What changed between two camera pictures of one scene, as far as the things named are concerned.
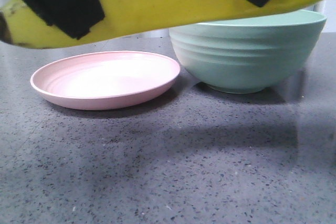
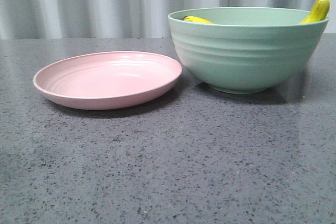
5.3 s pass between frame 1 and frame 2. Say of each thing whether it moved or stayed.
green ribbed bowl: stayed
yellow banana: moved
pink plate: stayed
